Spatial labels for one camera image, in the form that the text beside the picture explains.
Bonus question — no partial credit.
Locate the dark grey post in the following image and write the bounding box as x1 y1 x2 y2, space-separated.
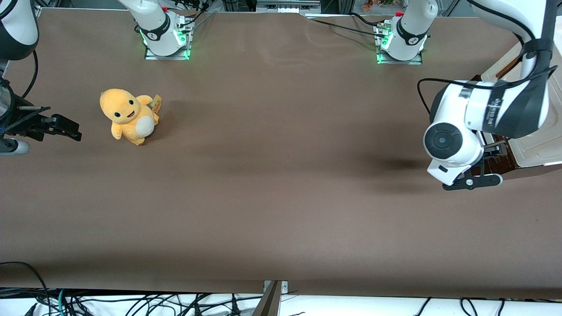
252 281 282 316

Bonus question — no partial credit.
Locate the black looped cable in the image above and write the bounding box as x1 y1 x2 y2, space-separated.
0 262 50 316

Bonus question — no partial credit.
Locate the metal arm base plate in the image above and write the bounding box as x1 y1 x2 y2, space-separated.
144 13 192 61
375 22 424 65

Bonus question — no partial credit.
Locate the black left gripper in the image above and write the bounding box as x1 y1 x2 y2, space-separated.
482 132 505 174

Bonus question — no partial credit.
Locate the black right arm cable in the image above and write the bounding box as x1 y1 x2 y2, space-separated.
22 50 39 99

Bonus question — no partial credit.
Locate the grey metal rail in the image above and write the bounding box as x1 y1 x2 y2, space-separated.
256 0 321 14

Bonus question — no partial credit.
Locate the short black cable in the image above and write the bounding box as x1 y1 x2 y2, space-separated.
349 12 387 28

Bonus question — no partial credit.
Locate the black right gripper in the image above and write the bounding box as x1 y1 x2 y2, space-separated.
0 94 83 142

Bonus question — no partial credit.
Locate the orange bar handle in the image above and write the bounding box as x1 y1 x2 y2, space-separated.
495 59 521 79

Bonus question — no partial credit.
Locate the long black cable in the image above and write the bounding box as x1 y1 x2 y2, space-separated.
303 15 387 39

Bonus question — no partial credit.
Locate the cream plastic box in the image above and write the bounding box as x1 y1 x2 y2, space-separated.
481 42 562 168

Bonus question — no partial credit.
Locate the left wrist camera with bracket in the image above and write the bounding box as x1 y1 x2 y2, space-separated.
443 172 504 191

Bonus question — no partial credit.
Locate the yellow plush toy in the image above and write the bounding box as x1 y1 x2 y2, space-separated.
99 88 160 146

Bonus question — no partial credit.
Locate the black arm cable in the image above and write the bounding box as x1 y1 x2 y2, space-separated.
417 66 559 115
22 50 39 99

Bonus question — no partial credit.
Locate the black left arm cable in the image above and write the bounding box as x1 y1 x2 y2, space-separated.
417 66 559 115

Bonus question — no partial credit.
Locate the dark brown wooden drawer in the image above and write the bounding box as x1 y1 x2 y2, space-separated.
470 75 521 178

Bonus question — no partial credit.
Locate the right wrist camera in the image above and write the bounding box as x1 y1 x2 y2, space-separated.
0 138 30 156

